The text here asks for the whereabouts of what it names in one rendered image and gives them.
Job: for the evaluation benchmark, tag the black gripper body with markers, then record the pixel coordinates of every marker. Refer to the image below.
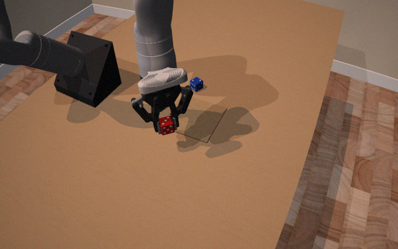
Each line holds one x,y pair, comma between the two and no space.
149,98

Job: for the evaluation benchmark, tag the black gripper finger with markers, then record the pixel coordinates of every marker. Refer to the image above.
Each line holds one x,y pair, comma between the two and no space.
186,93
137,104

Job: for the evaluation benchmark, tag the tan square mat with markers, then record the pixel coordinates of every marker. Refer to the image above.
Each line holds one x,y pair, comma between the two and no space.
200,119

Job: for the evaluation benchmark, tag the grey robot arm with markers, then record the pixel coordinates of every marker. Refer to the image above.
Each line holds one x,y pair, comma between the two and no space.
153,38

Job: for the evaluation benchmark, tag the red die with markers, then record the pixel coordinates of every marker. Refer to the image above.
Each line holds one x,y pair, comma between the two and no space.
167,125

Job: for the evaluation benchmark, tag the blue die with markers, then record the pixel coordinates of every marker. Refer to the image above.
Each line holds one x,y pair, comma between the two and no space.
196,84

